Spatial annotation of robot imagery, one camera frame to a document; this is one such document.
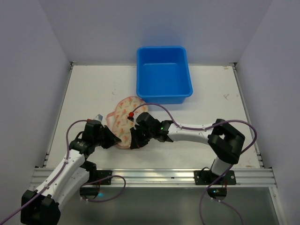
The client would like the floral mesh laundry bag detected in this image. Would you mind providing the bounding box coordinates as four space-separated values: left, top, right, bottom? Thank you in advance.
106 96 145 149

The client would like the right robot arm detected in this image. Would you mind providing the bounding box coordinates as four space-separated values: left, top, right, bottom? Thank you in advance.
127 112 245 185

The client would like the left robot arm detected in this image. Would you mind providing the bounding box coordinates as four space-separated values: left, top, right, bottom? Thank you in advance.
20 120 121 225

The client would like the blue plastic bin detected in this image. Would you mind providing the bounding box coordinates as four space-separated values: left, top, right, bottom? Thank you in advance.
136 46 193 105

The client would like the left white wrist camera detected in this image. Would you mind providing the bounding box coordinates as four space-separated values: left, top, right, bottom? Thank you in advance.
87 114 103 122

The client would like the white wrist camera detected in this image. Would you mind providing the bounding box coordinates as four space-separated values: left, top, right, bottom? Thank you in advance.
127 112 140 129
87 114 103 122

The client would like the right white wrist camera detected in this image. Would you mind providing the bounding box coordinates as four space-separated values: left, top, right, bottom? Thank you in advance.
127 112 140 129

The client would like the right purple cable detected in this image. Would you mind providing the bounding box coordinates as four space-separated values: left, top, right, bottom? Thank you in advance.
131 103 258 225

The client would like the purple cable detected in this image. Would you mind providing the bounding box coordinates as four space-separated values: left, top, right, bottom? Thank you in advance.
0 119 126 225
131 103 258 225

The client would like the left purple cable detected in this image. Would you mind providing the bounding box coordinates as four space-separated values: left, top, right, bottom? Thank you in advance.
0 119 126 225

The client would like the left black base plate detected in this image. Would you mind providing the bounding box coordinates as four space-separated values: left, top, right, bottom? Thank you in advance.
79 170 113 200

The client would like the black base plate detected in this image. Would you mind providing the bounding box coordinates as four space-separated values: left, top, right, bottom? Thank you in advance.
79 170 113 200
194 165 236 201

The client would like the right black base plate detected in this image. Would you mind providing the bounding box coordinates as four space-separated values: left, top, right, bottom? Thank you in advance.
194 165 236 201

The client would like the aluminium mounting rail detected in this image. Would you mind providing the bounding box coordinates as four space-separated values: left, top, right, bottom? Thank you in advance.
31 166 277 188

